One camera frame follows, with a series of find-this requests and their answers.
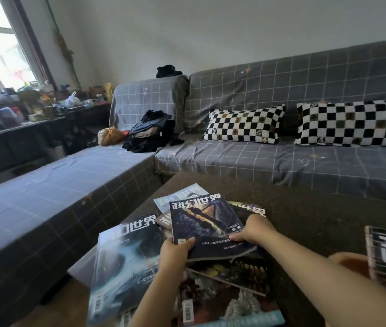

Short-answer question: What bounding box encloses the person's left hand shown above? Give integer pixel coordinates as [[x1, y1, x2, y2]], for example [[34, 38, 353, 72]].
[[158, 236, 197, 287]]

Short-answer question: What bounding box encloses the person's right hand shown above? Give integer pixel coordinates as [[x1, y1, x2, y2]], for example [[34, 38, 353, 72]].
[[228, 213, 279, 254]]

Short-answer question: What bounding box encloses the grey brown figures magazine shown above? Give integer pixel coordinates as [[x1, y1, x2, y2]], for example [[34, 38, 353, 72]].
[[154, 211, 175, 233]]

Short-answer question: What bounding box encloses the blue pyramid cover magazine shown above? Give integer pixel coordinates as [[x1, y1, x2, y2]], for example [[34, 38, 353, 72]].
[[168, 193, 257, 263]]

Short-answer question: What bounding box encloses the blue vortex cover magazine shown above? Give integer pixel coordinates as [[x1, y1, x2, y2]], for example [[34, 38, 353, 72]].
[[87, 183, 211, 327]]

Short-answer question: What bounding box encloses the green purple forest magazine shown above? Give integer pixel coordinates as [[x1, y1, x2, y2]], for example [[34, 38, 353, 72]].
[[188, 200, 272, 297]]

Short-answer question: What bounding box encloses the white spiral shells magazine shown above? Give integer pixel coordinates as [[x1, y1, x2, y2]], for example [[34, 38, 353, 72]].
[[178, 268, 286, 327]]

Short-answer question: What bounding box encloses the orange plastic basket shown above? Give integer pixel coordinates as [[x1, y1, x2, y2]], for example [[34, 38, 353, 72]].
[[327, 252, 372, 280]]

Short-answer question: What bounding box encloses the person's left forearm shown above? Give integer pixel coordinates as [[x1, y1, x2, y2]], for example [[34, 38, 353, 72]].
[[128, 275, 185, 327]]

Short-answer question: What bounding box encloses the person's right forearm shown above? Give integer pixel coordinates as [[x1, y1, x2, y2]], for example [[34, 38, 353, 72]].
[[264, 229, 386, 327]]

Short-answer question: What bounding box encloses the dark speckled table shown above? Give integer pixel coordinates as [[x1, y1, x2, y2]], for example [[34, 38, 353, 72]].
[[67, 170, 386, 327]]

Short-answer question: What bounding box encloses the black white checkered pillow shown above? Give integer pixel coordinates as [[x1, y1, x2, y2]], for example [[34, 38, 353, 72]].
[[294, 98, 386, 149], [201, 104, 287, 145]]

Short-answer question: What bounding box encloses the heap of dark clothes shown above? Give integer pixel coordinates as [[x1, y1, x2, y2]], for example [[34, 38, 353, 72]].
[[122, 109, 185, 154]]

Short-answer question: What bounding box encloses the brown tied plastic bag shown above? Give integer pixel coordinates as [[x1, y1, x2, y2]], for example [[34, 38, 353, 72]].
[[97, 126, 126, 147]]

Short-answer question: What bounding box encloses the grey checked covered sofa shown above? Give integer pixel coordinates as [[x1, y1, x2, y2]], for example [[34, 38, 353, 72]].
[[0, 36, 386, 324]]

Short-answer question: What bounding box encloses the black crumpled garment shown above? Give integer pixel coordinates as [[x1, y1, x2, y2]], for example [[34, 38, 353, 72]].
[[156, 64, 183, 79]]

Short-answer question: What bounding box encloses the dark side counter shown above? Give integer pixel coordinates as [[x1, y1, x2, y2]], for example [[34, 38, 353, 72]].
[[0, 104, 112, 193]]

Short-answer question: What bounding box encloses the white plastic bag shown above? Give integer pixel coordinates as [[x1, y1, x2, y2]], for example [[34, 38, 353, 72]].
[[64, 91, 84, 109]]

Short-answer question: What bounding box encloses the clutter of household items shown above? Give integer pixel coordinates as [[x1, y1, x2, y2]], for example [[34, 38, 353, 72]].
[[0, 79, 112, 133]]

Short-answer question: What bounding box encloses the window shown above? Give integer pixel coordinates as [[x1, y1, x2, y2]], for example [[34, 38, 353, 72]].
[[0, 0, 57, 99]]

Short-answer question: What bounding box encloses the brown hanging wall ornament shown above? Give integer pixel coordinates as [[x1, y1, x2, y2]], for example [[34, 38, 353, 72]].
[[45, 0, 81, 89]]

